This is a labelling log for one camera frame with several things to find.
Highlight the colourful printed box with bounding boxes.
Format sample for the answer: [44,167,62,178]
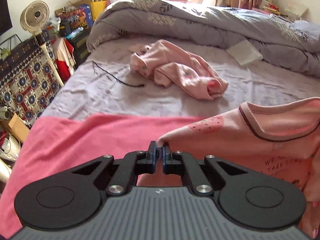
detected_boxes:
[55,8,88,30]

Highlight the pink strawberry shirt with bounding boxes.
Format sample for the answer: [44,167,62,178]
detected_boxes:
[137,96,320,239]

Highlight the grey floral duvet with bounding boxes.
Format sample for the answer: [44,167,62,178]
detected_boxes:
[87,0,319,77]

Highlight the white folded paper tissue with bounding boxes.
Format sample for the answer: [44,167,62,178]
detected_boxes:
[226,40,263,67]

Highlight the yellow paper bag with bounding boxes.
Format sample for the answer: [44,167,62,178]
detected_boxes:
[90,0,107,21]

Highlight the black charging cable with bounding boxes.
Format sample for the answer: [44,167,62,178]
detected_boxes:
[91,60,146,88]

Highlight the pink strawberry pants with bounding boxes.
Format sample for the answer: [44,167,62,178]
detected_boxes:
[130,40,228,100]

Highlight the pink towel blanket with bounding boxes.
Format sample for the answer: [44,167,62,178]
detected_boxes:
[1,114,200,238]

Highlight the lilac butterfly bed sheet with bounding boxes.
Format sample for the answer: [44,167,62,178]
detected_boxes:
[41,36,320,119]

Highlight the white desk fan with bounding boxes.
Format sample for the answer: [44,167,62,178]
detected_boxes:
[20,1,64,87]

